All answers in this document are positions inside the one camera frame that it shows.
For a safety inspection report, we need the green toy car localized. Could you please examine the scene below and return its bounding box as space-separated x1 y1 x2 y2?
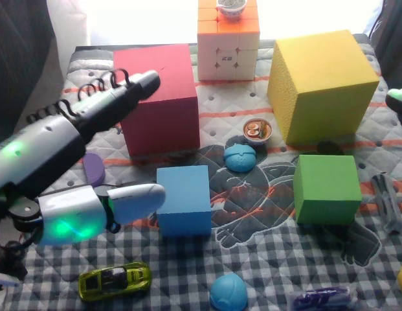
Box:
78 261 153 303

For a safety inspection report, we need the yellow foam cube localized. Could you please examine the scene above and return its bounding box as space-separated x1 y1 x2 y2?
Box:
267 29 381 146

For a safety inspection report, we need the dark curtain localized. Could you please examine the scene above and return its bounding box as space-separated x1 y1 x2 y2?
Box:
0 0 62 146
370 0 402 85

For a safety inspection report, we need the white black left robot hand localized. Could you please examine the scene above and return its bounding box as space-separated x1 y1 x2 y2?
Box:
0 69 166 246

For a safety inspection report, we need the grey translucent toy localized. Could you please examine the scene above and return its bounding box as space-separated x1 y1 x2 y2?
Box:
371 173 402 235

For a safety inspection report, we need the small white blue toy bowl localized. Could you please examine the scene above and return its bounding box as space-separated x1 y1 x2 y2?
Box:
216 0 249 22

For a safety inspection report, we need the red foam cube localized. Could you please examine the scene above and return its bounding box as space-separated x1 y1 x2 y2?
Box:
113 43 201 157

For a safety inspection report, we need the grey quilt with printed bear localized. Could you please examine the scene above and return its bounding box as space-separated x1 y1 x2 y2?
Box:
0 40 402 311

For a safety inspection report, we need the purple toy car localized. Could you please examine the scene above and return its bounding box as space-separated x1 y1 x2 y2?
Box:
290 286 354 311

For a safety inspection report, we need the toy ramen bowl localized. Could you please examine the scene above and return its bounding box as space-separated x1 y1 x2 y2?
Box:
242 117 274 146

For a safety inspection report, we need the purple half-round block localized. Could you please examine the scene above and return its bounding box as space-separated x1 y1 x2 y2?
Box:
82 152 107 189

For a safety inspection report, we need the orange and white puzzle cube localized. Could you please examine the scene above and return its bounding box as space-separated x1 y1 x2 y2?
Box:
197 0 261 82

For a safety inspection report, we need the green foam cube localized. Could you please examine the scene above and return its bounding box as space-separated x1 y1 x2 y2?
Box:
293 154 363 226

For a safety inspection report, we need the blue rounded toy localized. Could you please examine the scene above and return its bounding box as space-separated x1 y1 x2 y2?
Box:
223 143 256 173
209 272 249 310

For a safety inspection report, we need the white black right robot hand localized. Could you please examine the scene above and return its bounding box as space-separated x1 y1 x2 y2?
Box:
385 87 402 231

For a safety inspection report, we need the black coiled cable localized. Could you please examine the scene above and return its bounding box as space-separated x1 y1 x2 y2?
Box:
27 67 129 126

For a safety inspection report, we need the blue foam cube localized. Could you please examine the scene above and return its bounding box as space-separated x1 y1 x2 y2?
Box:
155 165 212 238

